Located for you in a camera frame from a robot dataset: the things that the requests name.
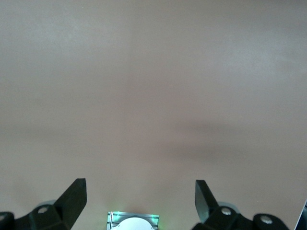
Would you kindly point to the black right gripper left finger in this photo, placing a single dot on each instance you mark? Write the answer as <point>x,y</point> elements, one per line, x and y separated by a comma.
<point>72,203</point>

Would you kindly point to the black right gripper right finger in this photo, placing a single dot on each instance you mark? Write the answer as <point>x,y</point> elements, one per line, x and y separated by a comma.
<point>206,203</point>

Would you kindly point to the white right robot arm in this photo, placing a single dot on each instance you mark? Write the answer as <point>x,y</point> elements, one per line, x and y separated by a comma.
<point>134,225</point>

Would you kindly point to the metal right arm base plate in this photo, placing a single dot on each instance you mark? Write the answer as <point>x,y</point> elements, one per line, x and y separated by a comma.
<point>112,220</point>

